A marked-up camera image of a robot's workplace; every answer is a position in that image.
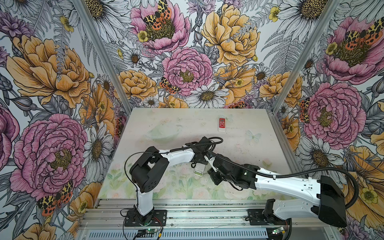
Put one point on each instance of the left circuit board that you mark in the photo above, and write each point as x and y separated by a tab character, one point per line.
148	231

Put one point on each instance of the circuit board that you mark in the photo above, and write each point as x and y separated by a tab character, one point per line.
148	231
277	231

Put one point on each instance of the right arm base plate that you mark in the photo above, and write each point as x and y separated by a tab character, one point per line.
258	217

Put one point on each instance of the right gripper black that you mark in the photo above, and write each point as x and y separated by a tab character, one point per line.
213	174

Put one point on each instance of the right circuit board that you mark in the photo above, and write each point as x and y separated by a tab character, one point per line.
277	231

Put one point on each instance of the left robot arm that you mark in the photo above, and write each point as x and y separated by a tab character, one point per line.
147	172

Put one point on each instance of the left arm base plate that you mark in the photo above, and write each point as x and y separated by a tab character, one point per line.
155	218

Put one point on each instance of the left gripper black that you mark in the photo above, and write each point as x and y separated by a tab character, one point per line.
204	161

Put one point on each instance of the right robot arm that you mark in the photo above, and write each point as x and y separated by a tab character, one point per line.
311	198

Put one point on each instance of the aluminium frame rail front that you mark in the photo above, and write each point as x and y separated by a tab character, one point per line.
181	214

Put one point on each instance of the red white remote control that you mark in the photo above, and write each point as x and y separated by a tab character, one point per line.
222	125

